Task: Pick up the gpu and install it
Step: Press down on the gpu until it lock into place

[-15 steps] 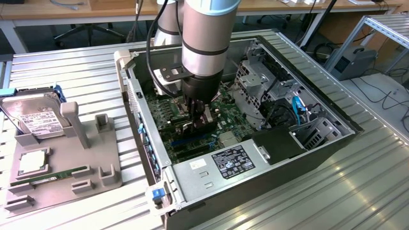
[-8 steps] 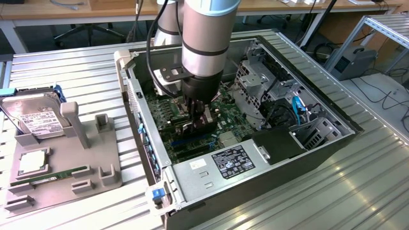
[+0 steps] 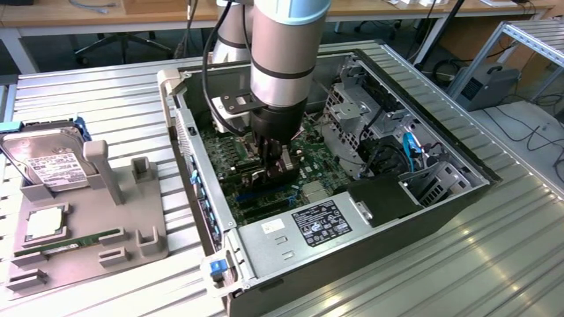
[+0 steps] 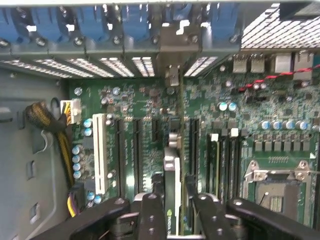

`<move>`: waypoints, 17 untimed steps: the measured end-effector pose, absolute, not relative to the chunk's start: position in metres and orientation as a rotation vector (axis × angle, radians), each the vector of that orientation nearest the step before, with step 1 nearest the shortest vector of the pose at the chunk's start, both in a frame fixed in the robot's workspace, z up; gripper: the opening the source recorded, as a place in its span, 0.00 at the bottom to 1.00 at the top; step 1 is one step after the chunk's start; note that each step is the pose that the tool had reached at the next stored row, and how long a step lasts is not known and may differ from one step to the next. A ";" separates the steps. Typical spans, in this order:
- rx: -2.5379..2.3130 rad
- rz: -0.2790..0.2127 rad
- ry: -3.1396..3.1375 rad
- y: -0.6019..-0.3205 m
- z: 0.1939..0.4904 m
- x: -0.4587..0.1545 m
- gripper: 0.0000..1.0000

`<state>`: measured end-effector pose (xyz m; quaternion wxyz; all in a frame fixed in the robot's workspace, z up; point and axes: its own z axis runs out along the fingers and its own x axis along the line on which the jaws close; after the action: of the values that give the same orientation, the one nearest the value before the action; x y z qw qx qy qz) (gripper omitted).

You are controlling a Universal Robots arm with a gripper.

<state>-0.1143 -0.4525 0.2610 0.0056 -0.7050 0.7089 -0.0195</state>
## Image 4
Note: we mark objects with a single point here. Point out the blue slot retention clip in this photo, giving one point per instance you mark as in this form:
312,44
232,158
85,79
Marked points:
225,20
47,22
182,12
6,22
90,22
136,22

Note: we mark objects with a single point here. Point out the white power connector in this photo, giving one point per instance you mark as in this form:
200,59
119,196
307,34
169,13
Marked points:
73,110

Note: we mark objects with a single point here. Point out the long black expansion slot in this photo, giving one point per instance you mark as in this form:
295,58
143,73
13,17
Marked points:
194,147
120,157
137,155

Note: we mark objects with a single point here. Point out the white expansion slot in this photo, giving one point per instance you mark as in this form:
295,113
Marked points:
100,155

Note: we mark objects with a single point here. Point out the silver USB port block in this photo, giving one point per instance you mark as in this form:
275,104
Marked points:
240,63
257,63

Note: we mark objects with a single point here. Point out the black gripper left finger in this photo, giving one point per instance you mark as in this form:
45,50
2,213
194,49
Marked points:
151,220

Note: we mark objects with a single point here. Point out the green motherboard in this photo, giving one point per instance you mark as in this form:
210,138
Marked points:
140,100

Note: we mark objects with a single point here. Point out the thin metal locking lever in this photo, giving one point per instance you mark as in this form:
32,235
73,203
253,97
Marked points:
314,172

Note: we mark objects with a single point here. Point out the silver rear port block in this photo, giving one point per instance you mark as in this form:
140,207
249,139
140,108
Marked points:
283,63
303,65

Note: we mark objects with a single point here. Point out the black RAM slot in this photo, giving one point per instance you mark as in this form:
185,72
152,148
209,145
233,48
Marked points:
234,170
224,170

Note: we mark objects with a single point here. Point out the perforated metal slot cover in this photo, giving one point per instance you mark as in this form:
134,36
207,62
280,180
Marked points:
200,66
27,67
117,67
143,66
62,68
90,68

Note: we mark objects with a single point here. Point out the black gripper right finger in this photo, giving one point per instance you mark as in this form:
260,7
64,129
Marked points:
212,220

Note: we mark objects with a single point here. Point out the short black expansion slot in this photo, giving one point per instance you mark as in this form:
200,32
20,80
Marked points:
156,130

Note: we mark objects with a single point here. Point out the CPU socket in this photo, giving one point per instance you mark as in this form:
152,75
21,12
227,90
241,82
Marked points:
280,197

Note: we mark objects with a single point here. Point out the open black PC case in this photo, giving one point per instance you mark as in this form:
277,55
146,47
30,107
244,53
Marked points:
15,150

